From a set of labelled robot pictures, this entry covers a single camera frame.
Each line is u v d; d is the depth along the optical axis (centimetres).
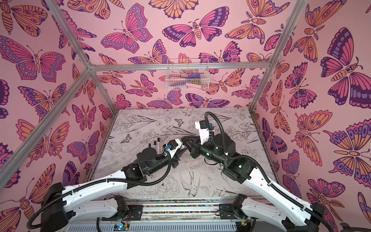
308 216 38
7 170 50
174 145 54
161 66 94
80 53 85
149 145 100
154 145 100
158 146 99
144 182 46
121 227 72
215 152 49
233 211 65
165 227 70
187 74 95
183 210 75
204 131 54
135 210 73
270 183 42
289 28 76
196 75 94
